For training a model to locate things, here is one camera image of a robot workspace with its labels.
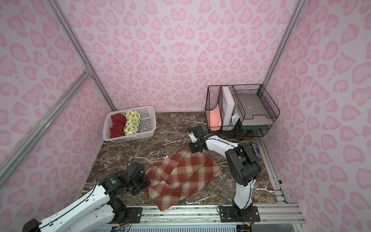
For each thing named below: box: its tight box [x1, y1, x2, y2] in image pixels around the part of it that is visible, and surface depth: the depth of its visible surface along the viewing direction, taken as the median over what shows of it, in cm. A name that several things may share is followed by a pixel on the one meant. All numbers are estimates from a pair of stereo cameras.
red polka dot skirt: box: [109, 113, 127, 139], surface depth 103 cm
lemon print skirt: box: [124, 110, 142, 136], surface depth 108 cm
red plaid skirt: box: [146, 149, 225, 212], surface depth 86 cm
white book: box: [221, 86, 235, 126], surface depth 97 cm
